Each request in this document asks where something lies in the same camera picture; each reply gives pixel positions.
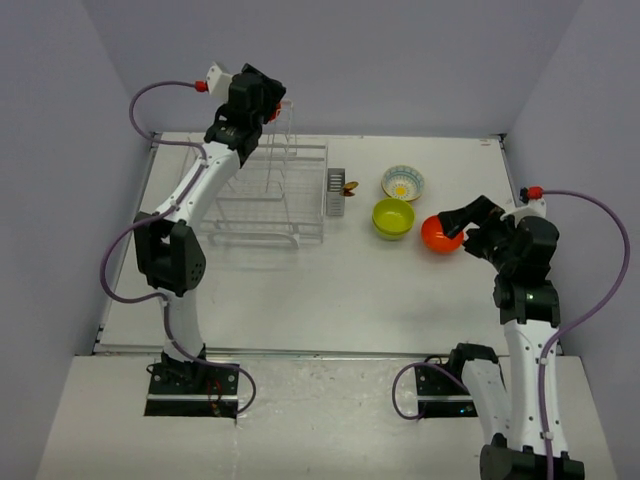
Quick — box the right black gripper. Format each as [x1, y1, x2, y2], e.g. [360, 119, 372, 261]
[438, 195, 519, 273]

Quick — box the orange bowl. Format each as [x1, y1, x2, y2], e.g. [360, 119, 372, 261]
[420, 215, 464, 254]
[268, 102, 282, 123]

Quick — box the white floral ceramic bowl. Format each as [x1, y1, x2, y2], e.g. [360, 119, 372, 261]
[384, 188, 422, 203]

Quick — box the yellow sun pattern bowl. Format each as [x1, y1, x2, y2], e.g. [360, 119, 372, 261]
[381, 165, 425, 194]

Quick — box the lime green bowl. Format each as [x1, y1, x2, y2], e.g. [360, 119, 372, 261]
[373, 223, 413, 241]
[372, 198, 415, 228]

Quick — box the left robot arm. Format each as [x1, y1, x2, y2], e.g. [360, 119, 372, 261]
[134, 64, 286, 393]

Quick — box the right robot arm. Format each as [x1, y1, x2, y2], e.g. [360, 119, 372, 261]
[437, 196, 585, 479]

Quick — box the small brown object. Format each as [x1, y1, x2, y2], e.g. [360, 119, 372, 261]
[340, 181, 359, 197]

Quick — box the grey cutlery holder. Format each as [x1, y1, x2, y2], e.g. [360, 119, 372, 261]
[325, 168, 346, 217]

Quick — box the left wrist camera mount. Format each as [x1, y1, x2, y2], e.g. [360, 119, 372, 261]
[194, 62, 233, 102]

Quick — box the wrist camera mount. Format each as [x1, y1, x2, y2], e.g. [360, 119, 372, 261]
[194, 62, 233, 102]
[501, 186, 547, 224]

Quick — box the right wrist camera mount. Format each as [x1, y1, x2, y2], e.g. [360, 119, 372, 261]
[501, 186, 547, 224]

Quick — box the white wire dish rack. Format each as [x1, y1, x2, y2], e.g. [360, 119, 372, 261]
[200, 99, 328, 249]

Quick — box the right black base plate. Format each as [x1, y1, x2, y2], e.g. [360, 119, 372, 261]
[414, 362, 478, 419]

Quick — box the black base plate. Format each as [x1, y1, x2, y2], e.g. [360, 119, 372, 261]
[414, 362, 478, 419]
[144, 359, 239, 419]

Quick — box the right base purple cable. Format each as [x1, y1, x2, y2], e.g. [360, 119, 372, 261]
[391, 362, 471, 421]

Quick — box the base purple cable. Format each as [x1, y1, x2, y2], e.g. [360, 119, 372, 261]
[391, 362, 471, 421]
[162, 299, 257, 416]

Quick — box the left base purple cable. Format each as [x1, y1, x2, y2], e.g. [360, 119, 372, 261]
[162, 299, 257, 416]

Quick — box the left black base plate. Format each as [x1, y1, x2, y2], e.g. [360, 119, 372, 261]
[144, 359, 239, 419]

